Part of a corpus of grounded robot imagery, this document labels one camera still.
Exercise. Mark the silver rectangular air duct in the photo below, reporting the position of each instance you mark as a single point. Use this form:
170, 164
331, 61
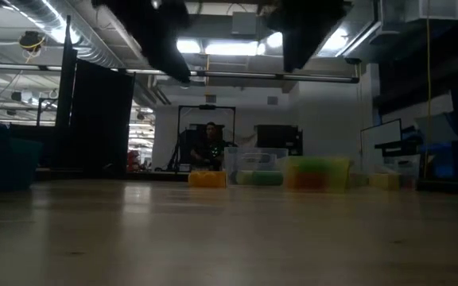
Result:
364, 32

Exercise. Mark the grey wall vent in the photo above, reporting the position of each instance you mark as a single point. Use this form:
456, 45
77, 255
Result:
272, 100
210, 99

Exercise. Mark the black shelf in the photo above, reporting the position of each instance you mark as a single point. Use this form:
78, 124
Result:
396, 149

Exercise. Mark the silver ribbed duct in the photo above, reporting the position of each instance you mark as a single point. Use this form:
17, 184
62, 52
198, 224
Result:
66, 28

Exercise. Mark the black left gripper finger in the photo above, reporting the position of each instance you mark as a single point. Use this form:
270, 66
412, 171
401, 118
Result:
165, 63
179, 57

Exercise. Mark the green two-stud block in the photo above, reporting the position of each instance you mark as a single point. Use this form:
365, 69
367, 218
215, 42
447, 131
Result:
316, 164

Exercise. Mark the small clear plastic bin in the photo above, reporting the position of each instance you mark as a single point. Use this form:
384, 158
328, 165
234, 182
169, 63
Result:
404, 167
253, 157

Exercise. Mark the white ceiling unit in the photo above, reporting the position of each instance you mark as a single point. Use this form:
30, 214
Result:
431, 10

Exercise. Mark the black cabinet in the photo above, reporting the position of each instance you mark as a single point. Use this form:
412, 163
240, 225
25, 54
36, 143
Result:
276, 139

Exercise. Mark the grey junction box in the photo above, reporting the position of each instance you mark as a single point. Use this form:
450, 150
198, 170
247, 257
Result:
244, 24

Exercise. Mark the black frame station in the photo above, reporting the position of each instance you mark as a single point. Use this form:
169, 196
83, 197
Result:
206, 107

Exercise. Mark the ceiling light panel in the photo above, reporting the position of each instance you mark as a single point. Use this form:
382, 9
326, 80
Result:
231, 48
189, 46

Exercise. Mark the light green cylinder block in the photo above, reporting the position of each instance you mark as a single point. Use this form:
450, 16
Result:
245, 178

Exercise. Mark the white board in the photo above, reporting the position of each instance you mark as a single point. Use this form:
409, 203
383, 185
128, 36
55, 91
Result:
380, 139

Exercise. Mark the yellow four-stud block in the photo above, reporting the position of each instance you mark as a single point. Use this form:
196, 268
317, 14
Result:
207, 179

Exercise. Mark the person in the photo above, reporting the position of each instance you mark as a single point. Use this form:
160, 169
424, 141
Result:
209, 151

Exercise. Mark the black partition board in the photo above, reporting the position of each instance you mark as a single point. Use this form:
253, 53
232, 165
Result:
102, 119

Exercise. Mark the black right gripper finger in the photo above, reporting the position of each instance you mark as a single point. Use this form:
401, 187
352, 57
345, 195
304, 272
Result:
292, 55
309, 45

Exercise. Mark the yellow plastic bin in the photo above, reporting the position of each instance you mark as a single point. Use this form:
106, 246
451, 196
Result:
342, 175

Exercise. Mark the blue plastic bin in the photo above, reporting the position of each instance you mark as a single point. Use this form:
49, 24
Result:
22, 167

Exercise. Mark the long hanging light bar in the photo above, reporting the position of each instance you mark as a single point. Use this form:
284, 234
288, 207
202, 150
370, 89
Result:
233, 74

